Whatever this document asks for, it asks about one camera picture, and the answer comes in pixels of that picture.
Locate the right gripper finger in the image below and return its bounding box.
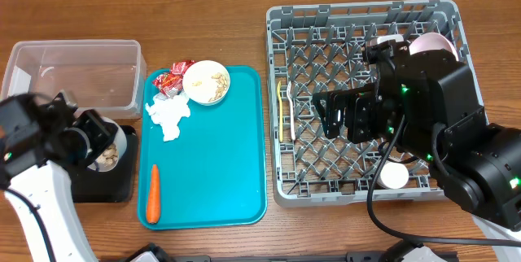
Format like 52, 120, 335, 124
312, 90, 346, 111
324, 111, 345, 139

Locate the grey bowl with rice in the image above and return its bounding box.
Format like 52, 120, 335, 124
88, 116, 127, 172

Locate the white plastic fork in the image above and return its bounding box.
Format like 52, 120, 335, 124
286, 81, 296, 142

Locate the yellow plastic spoon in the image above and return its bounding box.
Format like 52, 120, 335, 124
276, 81, 283, 143

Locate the white cup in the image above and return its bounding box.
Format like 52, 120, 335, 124
377, 161, 409, 190

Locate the pink round plate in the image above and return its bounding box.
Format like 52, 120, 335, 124
409, 33, 459, 60

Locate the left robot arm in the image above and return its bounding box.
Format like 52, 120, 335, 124
1, 92, 123, 261

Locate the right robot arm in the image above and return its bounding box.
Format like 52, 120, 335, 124
313, 48, 520, 261

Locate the grey dishwasher rack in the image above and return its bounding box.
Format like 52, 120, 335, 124
266, 0, 472, 207

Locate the black tray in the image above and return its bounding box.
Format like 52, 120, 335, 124
70, 125, 138, 203

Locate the clear plastic bin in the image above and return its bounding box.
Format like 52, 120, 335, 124
1, 39, 147, 120

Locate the crumpled white napkin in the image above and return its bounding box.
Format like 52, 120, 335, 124
145, 91, 190, 142

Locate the orange carrot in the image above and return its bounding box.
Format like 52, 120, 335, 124
146, 164, 161, 224

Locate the red snack wrapper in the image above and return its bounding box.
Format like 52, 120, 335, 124
152, 60, 195, 98

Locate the white bowl with nuts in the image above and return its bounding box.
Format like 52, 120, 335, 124
182, 60, 230, 106

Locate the teal serving tray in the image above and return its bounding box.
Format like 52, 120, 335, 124
137, 66, 268, 230

